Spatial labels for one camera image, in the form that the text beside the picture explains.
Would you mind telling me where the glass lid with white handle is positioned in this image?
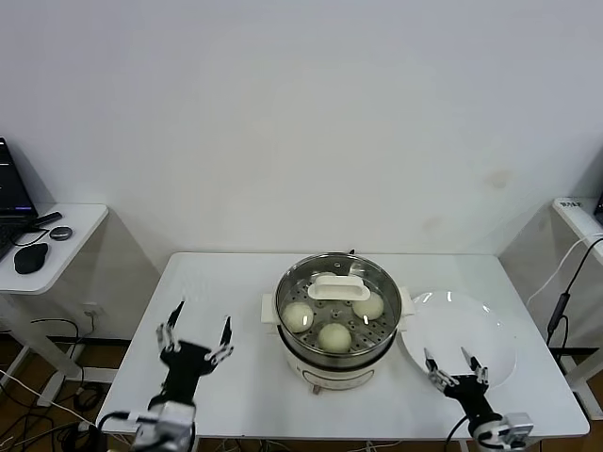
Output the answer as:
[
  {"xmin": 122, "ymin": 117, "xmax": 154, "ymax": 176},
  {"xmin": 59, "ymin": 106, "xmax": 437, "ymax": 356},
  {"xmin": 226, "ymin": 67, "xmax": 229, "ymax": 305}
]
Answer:
[{"xmin": 275, "ymin": 252, "xmax": 404, "ymax": 352}]

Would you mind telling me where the black socket cable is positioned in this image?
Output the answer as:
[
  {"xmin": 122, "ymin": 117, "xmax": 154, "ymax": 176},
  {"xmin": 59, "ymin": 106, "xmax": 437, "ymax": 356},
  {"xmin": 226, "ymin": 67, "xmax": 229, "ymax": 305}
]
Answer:
[{"xmin": 30, "ymin": 318, "xmax": 89, "ymax": 359}]

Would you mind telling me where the white round plate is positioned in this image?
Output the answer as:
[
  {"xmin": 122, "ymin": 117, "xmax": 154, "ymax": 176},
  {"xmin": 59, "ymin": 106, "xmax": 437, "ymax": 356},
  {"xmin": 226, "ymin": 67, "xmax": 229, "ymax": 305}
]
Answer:
[{"xmin": 398, "ymin": 290, "xmax": 518, "ymax": 390}]

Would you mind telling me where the white hanging cable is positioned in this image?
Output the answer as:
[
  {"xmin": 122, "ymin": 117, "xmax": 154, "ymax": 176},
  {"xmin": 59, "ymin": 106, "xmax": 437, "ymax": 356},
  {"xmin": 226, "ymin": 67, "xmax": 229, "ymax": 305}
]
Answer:
[{"xmin": 525, "ymin": 233, "xmax": 603, "ymax": 310}]

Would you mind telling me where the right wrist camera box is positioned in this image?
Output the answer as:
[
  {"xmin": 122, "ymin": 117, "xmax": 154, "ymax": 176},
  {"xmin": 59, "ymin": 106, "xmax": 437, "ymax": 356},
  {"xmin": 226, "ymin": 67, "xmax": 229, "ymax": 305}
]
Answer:
[{"xmin": 498, "ymin": 412, "xmax": 536, "ymax": 446}]

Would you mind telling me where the black cable with adapter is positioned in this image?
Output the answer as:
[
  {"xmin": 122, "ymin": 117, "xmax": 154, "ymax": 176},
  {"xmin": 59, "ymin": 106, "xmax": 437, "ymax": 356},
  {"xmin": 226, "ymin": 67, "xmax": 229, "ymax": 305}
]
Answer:
[{"xmin": 546, "ymin": 237, "xmax": 603, "ymax": 349}]

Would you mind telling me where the black laptop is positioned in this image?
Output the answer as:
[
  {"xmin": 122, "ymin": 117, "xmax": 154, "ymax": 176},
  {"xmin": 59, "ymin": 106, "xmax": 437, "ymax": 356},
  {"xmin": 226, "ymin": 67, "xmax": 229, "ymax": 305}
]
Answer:
[{"xmin": 0, "ymin": 137, "xmax": 40, "ymax": 263}]

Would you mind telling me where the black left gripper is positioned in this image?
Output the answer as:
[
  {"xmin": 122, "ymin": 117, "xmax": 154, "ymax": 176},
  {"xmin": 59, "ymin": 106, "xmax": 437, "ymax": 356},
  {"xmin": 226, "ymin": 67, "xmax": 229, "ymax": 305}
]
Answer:
[{"xmin": 155, "ymin": 301, "xmax": 236, "ymax": 406}]

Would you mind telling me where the white side table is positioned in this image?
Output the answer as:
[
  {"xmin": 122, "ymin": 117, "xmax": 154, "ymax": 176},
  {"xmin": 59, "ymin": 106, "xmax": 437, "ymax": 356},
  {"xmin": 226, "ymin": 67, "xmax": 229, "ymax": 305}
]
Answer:
[
  {"xmin": 0, "ymin": 202, "xmax": 110, "ymax": 407},
  {"xmin": 551, "ymin": 196, "xmax": 603, "ymax": 420}
]

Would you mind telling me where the white floor cable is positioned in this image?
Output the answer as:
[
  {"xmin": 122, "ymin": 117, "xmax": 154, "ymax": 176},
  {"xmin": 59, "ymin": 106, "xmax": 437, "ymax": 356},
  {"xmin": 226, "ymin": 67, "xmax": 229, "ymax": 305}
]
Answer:
[{"xmin": 0, "ymin": 368, "xmax": 142, "ymax": 446}]

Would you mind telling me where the black floor cable bundle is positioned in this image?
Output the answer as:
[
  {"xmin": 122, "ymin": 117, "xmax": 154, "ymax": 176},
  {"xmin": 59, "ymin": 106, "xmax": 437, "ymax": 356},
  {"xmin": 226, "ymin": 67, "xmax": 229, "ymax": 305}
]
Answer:
[{"xmin": 0, "ymin": 371, "xmax": 114, "ymax": 452}]

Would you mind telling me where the stainless steel steamer basket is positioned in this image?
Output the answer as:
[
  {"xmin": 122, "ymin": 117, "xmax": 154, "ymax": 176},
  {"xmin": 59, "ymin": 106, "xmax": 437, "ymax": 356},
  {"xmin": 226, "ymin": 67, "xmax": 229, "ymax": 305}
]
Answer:
[{"xmin": 260, "ymin": 252, "xmax": 416, "ymax": 371}]

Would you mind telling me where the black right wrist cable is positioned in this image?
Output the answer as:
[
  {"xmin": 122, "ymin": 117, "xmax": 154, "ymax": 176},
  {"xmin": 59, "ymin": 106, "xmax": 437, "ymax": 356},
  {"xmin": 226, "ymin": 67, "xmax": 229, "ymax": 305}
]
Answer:
[{"xmin": 445, "ymin": 416, "xmax": 472, "ymax": 452}]

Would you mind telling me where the black stick device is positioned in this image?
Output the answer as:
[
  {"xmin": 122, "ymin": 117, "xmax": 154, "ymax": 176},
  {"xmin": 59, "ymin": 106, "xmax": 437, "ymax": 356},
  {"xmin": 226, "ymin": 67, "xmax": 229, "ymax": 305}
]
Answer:
[{"xmin": 23, "ymin": 211, "xmax": 63, "ymax": 233}]

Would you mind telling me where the black computer mouse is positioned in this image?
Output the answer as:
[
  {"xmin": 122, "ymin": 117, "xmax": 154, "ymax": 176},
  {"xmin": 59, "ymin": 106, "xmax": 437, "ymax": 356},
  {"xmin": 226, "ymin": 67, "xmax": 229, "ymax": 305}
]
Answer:
[{"xmin": 12, "ymin": 243, "xmax": 51, "ymax": 275}]

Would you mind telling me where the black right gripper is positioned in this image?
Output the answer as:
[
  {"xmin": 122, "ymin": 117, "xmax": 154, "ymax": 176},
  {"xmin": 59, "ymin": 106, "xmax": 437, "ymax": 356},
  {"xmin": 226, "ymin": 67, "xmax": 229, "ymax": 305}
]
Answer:
[{"xmin": 423, "ymin": 347, "xmax": 503, "ymax": 425}]

